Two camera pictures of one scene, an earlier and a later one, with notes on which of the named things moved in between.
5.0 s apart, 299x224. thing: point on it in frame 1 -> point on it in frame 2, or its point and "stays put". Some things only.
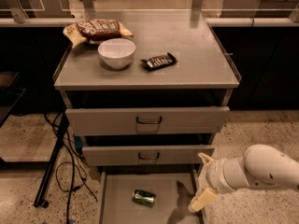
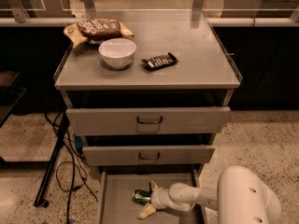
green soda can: [144, 198] stays put
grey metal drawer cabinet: [146, 108] stays put
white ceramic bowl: [117, 53] stays put
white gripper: [215, 175] -> [160, 198]
